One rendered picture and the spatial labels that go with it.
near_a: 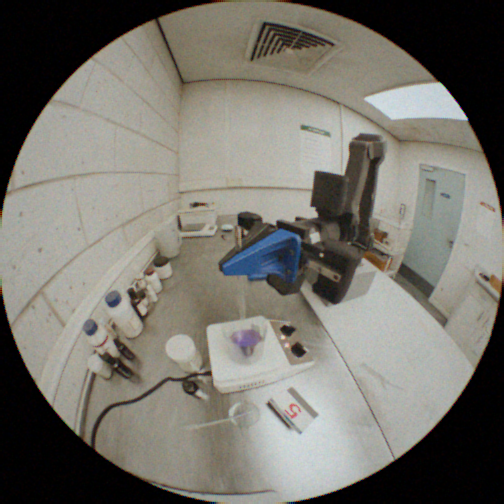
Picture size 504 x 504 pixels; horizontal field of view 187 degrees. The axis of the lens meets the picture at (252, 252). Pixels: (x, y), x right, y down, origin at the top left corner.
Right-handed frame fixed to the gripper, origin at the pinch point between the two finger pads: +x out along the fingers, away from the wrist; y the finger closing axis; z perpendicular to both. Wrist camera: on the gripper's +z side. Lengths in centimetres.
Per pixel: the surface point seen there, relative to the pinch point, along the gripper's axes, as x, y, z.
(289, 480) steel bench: 11.9, -26.6, 25.9
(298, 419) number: 2.3, -16.5, 23.2
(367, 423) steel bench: -5.8, -30.1, 26.0
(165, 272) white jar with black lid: 10, 44, 23
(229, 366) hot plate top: 5.7, -2.0, 17.1
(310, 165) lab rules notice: -145, 88, -29
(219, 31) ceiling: -23, 66, -129
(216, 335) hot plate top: 4.5, 4.8, 17.1
